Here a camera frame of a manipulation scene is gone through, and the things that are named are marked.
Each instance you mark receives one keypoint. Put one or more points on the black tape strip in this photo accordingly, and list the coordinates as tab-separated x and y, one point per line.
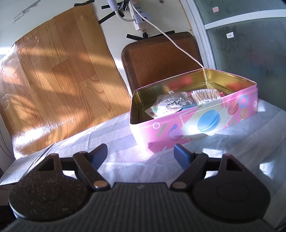
134	37
83	3
170	32
107	19
122	9

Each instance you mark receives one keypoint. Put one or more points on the wood-pattern vinyl sheet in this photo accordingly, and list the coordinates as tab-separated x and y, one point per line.
55	78

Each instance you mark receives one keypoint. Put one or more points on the small black plug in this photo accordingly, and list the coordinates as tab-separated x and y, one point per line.
144	34

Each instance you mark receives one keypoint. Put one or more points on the pink tin box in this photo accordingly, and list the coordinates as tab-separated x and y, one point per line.
201	125

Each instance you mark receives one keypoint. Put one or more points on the small white sticker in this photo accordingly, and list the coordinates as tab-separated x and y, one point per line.
230	35

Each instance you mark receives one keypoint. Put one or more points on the white power strip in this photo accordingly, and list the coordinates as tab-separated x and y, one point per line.
139	21

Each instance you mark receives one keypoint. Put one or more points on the frosted glass window pane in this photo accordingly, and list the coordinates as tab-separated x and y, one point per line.
245	10
250	55

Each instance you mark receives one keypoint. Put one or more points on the white packet colourful dots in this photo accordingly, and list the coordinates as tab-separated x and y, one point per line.
154	112

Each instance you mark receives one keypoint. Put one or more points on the clear bag of metal keyrings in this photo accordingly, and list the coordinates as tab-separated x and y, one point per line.
174	101

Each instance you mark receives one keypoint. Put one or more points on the clear bag of cotton swabs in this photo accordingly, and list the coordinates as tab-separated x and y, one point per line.
205	96

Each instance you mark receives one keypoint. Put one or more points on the white window frame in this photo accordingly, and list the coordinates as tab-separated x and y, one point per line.
201	33

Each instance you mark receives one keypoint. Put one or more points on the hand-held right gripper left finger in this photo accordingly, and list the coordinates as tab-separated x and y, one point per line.
99	156

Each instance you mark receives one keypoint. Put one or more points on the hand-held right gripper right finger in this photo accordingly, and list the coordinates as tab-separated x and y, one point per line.
182	156

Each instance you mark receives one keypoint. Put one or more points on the small pink sticker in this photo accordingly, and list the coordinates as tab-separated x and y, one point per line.
215	9

